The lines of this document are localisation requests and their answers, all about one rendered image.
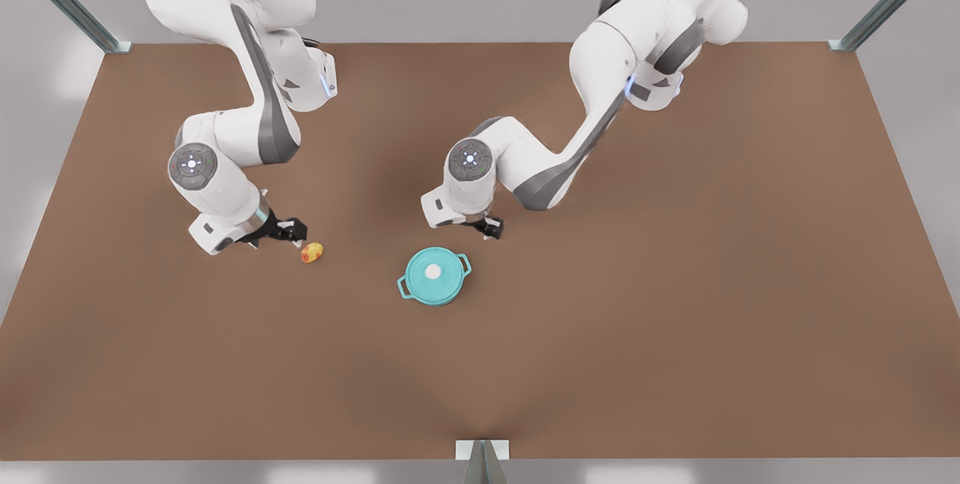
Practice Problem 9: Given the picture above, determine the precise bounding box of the teal pot lid white knob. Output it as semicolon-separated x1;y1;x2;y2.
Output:
405;247;465;304

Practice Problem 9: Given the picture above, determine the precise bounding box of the teal pot with handles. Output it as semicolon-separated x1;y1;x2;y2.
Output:
397;247;473;307

